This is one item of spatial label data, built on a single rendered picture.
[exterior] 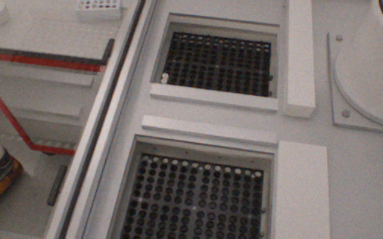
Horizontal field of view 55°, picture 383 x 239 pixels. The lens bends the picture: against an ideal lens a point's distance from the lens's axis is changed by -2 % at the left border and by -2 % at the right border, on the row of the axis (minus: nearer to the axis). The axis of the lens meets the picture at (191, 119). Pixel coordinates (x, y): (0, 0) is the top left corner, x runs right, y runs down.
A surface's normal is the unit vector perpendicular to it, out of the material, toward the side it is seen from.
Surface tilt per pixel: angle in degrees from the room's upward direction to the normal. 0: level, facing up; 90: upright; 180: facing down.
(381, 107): 90
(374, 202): 0
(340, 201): 0
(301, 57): 0
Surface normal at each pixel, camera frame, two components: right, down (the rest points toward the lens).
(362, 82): -0.90, 0.37
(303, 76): 0.00, -0.54
